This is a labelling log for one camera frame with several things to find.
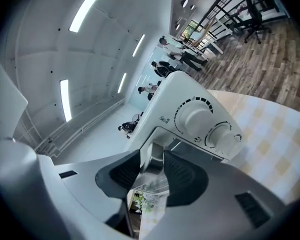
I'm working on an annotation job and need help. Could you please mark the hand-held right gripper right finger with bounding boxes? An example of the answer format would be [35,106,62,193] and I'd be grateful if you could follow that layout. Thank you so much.
[139,149,292,240]

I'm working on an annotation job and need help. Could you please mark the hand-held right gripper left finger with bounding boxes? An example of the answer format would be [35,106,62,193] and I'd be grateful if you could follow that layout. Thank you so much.
[52,148,141,225]

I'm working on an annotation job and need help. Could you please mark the glass toaster oven door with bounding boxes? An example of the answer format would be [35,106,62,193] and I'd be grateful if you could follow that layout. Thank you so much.
[125,126,227,240]

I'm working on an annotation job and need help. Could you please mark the white toaster oven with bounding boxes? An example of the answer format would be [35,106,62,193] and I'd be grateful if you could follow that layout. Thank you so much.
[123,70,244,165]

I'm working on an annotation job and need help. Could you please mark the small white oven knob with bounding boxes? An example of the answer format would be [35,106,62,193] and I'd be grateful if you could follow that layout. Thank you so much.
[205,123,237,150]

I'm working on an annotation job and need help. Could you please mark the large white oven knob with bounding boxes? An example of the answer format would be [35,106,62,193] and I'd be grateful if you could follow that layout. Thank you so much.
[177,101,213,135]

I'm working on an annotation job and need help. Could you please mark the long ceiling light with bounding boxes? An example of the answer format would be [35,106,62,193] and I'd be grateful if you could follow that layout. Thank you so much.
[59,78,73,123]
[68,0,111,34]
[117,72,128,94]
[131,33,146,58]

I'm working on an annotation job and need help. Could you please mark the checkered tablecloth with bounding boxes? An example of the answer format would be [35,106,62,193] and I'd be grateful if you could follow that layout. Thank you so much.
[206,88,300,206]

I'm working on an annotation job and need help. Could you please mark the white table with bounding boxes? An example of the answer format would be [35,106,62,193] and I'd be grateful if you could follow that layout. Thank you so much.
[187,16,233,56]

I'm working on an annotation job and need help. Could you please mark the black office chair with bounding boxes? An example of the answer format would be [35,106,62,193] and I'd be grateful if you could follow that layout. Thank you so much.
[228,0,273,45]

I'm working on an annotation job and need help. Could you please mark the black window railing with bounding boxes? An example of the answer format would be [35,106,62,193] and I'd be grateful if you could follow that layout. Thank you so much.
[194,0,291,43]

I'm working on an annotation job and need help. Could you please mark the white wall pipes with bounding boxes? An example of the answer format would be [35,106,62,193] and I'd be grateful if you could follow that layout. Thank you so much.
[34,97,126,158]

